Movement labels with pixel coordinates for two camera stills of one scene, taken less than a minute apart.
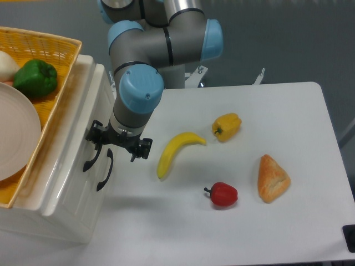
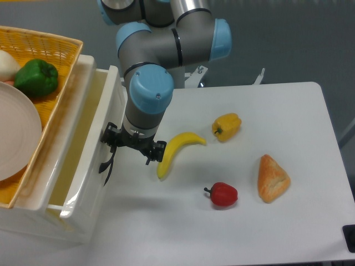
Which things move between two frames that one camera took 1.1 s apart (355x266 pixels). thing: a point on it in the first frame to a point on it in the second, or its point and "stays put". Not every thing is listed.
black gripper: x=99 y=134 to x=144 y=146
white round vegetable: x=8 y=67 stays put
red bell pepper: x=223 y=194 stays put
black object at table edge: x=349 y=234 stays put
